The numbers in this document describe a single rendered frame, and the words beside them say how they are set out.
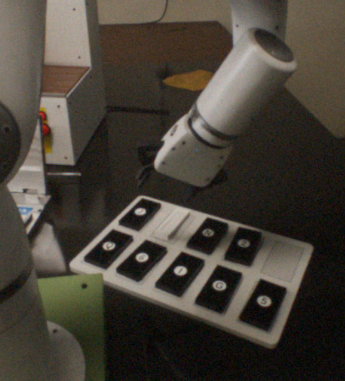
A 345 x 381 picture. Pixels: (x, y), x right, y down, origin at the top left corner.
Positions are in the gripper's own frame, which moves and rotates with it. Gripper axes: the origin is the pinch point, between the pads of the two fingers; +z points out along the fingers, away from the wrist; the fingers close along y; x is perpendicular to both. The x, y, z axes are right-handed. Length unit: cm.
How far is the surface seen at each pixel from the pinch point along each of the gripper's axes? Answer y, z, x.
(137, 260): 0.9, 12.9, -7.8
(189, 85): 25, 34, 86
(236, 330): 14.3, 2.4, -22.6
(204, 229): 13.5, 9.5, 1.2
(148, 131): 9, 31, 49
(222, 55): 45, 38, 125
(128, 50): 8, 60, 133
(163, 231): 6.2, 13.4, 0.8
